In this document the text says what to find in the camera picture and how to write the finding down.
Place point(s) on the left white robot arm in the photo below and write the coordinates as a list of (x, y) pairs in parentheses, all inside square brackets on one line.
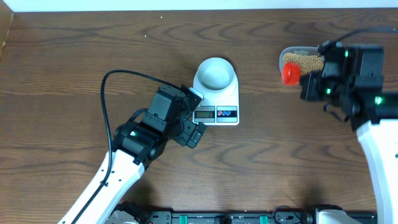
[(134, 147)]

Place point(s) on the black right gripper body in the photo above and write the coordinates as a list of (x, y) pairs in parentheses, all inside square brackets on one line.
[(318, 88)]

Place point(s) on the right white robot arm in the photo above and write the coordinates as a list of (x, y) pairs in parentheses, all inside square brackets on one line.
[(351, 79)]

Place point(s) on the white digital kitchen scale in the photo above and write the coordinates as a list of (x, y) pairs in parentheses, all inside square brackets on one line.
[(218, 108)]

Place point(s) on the red plastic measuring scoop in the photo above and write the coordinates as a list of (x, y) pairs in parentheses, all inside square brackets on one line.
[(291, 73)]

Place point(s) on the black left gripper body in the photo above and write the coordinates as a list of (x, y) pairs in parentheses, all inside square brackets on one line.
[(186, 130)]

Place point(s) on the white round bowl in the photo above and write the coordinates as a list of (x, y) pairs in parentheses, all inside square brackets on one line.
[(215, 74)]

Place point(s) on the clear plastic soybean container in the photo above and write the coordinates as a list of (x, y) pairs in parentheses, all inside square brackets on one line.
[(306, 57)]

